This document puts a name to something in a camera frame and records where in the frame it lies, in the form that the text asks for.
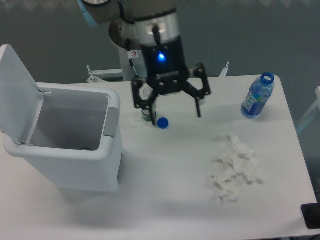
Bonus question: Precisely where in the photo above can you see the clear bottle green label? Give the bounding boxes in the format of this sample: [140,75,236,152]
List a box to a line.
[141,86,157,122]

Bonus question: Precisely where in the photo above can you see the white frame at right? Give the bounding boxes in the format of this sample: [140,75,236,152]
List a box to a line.
[295,86,320,136]

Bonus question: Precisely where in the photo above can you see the blue bottle cap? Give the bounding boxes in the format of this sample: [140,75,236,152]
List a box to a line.
[157,117,169,130]

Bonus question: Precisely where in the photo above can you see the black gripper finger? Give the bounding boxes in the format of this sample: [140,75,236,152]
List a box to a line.
[131,76,159,126]
[183,62,212,118]

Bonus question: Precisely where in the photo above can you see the black device at corner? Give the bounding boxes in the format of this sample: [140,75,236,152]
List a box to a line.
[301,203,320,230]

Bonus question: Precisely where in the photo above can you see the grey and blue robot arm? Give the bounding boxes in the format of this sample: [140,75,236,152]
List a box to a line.
[78,0,211,125]

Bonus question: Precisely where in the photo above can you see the white trash can lid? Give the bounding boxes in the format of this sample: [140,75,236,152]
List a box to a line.
[0,44,44,145]

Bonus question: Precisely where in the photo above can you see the white metal base frame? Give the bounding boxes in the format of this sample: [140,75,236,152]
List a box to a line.
[86,61,231,84]

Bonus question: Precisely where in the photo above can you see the black cable on pedestal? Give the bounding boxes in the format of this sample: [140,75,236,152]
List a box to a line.
[125,37,140,81]

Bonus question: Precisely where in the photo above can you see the white trash can body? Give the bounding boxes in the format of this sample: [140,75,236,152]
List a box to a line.
[4,83,123,192]

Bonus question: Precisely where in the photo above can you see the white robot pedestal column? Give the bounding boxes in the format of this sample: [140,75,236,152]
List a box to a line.
[108,19,147,82]

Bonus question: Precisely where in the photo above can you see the crumpled white tissue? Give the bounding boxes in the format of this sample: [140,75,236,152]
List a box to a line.
[211,168,240,204]
[211,132,264,184]

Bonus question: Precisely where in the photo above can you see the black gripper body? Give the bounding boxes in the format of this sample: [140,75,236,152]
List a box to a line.
[141,22,191,96]

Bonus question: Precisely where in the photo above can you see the crumpled white tissue upper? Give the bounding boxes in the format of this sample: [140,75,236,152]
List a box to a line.
[211,132,264,184]

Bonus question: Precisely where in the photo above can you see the blue plastic drink bottle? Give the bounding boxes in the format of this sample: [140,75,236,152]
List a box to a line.
[241,71,275,119]

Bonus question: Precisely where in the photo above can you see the crumpled white tissue lower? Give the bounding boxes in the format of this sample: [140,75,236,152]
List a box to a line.
[211,168,240,204]

